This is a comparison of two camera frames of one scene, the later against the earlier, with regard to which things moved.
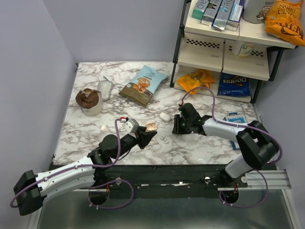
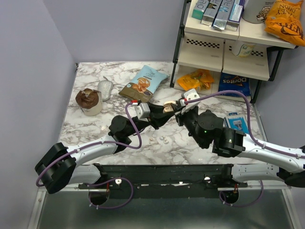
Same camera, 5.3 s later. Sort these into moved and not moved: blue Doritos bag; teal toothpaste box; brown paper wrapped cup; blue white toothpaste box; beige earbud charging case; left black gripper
Moved: left black gripper; beige earbud charging case
Not moved: blue Doritos bag; teal toothpaste box; blue white toothpaste box; brown paper wrapped cup
